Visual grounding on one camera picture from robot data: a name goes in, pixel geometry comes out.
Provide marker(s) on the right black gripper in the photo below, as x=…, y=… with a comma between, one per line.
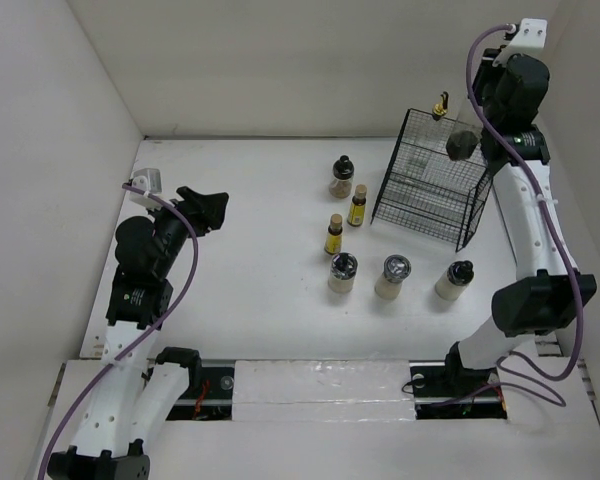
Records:
x=487, y=68

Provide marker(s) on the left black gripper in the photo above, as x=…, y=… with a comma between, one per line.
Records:
x=202, y=212

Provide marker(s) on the oil bottle with dark contents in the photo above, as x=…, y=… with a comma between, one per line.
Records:
x=465, y=134

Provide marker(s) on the clear oil bottle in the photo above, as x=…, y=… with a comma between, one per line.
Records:
x=424, y=132

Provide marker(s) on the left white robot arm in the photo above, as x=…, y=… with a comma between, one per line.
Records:
x=109, y=428

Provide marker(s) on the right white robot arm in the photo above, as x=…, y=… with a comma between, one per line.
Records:
x=549, y=292

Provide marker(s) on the near yellow label brown bottle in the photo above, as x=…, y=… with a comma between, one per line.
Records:
x=333, y=242

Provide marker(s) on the yellow label brown bottle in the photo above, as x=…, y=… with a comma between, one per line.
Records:
x=333, y=242
x=358, y=206

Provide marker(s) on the brown spice jar black lid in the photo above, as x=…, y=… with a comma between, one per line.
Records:
x=343, y=173

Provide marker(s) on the left white powder jar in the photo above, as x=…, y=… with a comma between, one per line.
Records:
x=343, y=271

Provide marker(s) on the white powder jar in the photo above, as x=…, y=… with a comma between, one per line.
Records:
x=454, y=281
x=343, y=271
x=396, y=269

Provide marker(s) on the far yellow label brown bottle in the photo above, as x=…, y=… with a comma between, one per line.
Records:
x=358, y=206

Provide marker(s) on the right white powder jar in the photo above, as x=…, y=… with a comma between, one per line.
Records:
x=454, y=281

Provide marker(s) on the middle white powder jar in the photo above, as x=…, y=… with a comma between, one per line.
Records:
x=396, y=269

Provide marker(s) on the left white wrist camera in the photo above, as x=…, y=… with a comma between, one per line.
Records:
x=148, y=181

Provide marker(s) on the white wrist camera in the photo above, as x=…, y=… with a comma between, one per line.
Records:
x=527, y=37
x=148, y=181

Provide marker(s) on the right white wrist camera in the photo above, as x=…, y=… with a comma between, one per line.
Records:
x=527, y=37

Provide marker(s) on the black wire basket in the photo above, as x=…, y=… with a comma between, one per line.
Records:
x=446, y=202

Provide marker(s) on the metal mounting rail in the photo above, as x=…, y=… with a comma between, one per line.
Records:
x=327, y=391

